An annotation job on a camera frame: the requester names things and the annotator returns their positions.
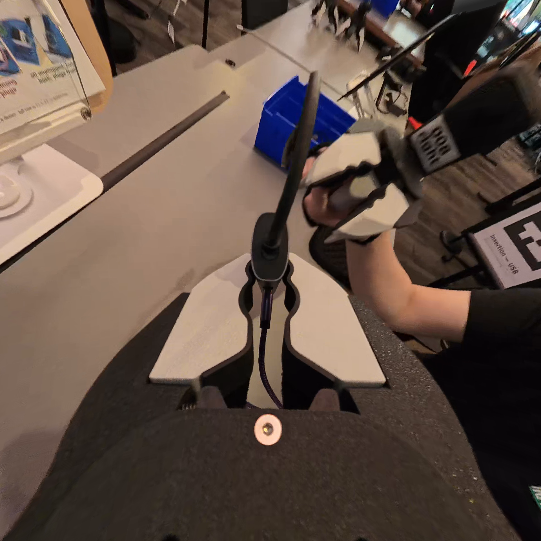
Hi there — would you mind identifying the white tag sign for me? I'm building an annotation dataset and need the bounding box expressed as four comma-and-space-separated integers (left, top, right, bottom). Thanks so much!
467, 203, 541, 290

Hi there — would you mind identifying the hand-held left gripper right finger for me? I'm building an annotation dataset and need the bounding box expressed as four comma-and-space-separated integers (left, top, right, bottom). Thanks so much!
284, 253, 387, 389

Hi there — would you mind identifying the wooden backing board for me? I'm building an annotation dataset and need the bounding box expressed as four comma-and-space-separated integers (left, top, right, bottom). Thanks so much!
59, 0, 114, 116

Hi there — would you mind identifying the grey usb hub with cable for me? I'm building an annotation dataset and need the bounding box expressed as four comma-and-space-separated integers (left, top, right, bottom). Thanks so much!
251, 71, 322, 292

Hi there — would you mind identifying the purple braided usb cable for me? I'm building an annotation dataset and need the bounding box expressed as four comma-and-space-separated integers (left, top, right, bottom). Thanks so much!
253, 287, 285, 410

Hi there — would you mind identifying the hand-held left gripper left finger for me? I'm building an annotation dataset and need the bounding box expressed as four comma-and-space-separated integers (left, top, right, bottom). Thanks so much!
149, 254, 255, 387

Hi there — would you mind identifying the person's right hand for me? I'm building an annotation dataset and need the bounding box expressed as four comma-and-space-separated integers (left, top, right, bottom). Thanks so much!
301, 156, 341, 229

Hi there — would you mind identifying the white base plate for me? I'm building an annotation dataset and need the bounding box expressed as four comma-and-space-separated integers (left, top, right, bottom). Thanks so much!
0, 144, 104, 265

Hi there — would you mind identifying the person's black shirt torso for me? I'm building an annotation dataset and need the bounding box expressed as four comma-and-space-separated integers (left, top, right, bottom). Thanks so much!
416, 287, 541, 541

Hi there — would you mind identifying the black mesh office chair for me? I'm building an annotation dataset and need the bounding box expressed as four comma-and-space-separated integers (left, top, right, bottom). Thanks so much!
309, 226, 352, 292

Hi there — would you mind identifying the blue plastic storage bin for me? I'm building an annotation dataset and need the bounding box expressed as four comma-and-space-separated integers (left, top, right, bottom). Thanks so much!
254, 76, 358, 170

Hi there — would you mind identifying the instruction sheet acrylic stand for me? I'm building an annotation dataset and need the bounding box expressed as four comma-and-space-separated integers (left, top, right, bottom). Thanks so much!
0, 0, 106, 166

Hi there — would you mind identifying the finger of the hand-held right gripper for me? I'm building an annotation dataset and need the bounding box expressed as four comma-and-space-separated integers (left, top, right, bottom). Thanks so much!
304, 119, 384, 187
325, 184, 424, 244

